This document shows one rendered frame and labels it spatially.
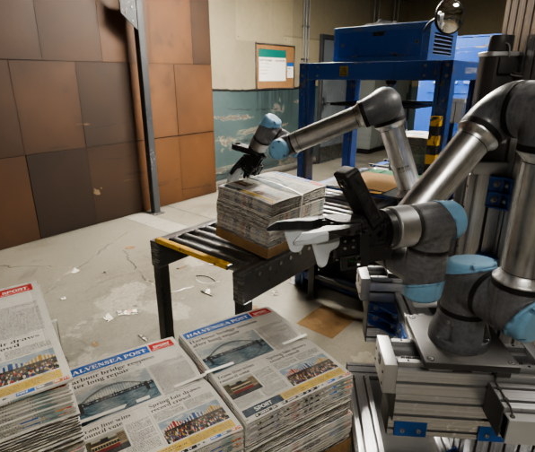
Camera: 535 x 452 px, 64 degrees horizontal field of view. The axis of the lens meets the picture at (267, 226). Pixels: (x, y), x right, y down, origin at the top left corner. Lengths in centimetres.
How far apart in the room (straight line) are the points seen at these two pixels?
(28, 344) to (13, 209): 370
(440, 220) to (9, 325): 77
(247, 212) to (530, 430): 109
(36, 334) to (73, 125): 386
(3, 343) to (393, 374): 88
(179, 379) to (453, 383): 69
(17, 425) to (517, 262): 93
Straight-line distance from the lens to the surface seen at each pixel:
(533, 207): 99
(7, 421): 72
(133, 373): 108
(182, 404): 97
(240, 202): 167
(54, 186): 457
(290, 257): 174
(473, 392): 129
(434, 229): 80
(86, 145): 467
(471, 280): 112
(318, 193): 182
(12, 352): 79
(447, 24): 247
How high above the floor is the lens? 147
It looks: 19 degrees down
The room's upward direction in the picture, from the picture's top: straight up
